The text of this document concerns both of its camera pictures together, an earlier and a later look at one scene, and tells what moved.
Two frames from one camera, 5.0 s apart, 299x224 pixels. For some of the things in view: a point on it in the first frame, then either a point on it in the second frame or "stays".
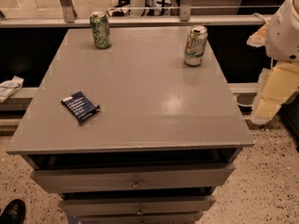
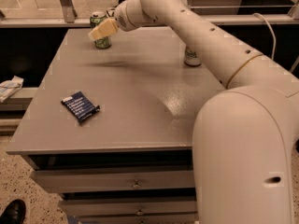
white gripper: (282, 37) to (123, 17)
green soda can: (101, 30) stays
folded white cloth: (9, 87) stays
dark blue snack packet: (79, 105) stays
